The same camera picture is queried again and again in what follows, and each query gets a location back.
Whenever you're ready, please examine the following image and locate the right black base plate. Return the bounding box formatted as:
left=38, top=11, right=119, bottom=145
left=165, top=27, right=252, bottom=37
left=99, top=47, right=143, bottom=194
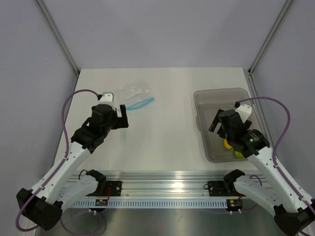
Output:
left=204, top=180, right=241, bottom=197

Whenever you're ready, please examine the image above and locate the aluminium frame post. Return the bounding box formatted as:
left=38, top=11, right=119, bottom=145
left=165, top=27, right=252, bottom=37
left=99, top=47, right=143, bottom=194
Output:
left=248, top=0, right=295, bottom=76
left=34, top=0, right=80, bottom=78

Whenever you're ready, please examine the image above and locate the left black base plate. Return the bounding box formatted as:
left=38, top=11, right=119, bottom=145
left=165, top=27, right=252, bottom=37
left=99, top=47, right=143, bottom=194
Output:
left=87, top=180, right=123, bottom=197

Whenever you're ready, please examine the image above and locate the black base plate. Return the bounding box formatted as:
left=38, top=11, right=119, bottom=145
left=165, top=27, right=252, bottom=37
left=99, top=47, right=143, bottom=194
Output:
left=204, top=180, right=241, bottom=197
left=87, top=180, right=123, bottom=197

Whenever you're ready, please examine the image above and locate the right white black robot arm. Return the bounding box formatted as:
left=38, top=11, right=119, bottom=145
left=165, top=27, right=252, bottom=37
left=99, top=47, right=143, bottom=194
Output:
left=209, top=105, right=315, bottom=236

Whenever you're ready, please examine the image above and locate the grey translucent plastic bin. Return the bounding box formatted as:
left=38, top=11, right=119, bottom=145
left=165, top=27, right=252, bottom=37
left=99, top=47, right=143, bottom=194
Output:
left=193, top=88, right=269, bottom=163

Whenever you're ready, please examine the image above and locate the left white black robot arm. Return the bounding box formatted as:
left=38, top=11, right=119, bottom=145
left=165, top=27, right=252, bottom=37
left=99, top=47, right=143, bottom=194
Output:
left=16, top=104, right=128, bottom=230

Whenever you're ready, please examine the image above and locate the right small circuit board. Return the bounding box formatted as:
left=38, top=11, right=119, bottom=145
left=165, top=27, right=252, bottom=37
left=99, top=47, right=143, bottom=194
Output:
left=228, top=199, right=243, bottom=209

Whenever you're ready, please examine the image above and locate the white slotted cable duct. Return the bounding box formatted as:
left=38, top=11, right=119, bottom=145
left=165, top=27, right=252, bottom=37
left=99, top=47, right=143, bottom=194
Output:
left=71, top=199, right=227, bottom=209

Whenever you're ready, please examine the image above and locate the left aluminium frame post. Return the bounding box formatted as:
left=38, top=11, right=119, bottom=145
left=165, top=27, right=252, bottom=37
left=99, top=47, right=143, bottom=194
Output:
left=34, top=0, right=80, bottom=78

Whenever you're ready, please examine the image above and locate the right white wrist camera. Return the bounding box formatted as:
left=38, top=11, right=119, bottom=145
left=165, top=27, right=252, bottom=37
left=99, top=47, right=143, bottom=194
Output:
left=234, top=102, right=252, bottom=123

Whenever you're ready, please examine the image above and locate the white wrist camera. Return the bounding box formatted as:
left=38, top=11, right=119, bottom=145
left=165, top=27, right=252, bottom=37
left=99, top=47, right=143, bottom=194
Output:
left=98, top=92, right=116, bottom=109
left=234, top=102, right=252, bottom=123

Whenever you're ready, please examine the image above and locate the aluminium rail profile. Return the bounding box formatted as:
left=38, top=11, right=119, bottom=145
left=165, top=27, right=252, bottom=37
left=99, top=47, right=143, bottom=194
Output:
left=101, top=171, right=227, bottom=199

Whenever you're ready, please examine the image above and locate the yellow toy lemon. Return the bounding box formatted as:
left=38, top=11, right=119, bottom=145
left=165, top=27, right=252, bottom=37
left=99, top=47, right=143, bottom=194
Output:
left=223, top=139, right=233, bottom=149

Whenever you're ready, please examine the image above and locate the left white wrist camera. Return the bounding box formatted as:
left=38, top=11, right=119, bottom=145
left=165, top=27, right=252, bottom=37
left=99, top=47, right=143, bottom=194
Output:
left=98, top=92, right=116, bottom=109

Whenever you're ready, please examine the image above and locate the left small circuit board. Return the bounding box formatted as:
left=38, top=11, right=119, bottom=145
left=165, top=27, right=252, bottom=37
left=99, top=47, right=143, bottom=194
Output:
left=95, top=199, right=108, bottom=207

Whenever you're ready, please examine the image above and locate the right aluminium frame post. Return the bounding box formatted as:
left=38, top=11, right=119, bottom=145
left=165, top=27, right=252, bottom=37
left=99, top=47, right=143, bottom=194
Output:
left=248, top=0, right=295, bottom=76

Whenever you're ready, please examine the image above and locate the clear zip top bag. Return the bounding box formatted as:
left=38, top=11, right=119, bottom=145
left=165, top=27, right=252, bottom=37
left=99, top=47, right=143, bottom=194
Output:
left=114, top=80, right=155, bottom=111

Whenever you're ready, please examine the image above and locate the small circuit board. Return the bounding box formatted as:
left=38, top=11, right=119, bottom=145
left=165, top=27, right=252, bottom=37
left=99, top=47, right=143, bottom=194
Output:
left=228, top=199, right=243, bottom=209
left=95, top=199, right=108, bottom=207

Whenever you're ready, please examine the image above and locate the green toy pear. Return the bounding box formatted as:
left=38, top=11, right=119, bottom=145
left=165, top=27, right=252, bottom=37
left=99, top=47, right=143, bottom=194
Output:
left=234, top=151, right=244, bottom=159

